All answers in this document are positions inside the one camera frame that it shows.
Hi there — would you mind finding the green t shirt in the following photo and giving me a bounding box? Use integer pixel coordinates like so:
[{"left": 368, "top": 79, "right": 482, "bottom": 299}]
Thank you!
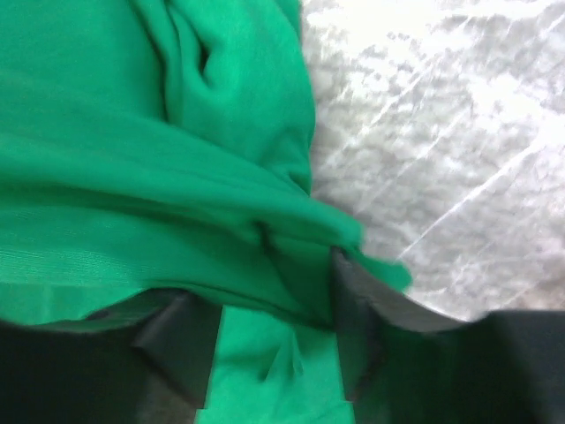
[{"left": 1, "top": 1, "right": 411, "bottom": 423}]

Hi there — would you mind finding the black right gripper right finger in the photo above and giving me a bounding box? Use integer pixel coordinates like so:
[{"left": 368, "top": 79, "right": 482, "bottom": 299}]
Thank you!
[{"left": 330, "top": 247, "right": 465, "bottom": 402}]

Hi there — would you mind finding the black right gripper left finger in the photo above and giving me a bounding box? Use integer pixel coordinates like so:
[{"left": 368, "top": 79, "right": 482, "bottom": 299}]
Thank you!
[{"left": 87, "top": 291, "right": 222, "bottom": 409}]

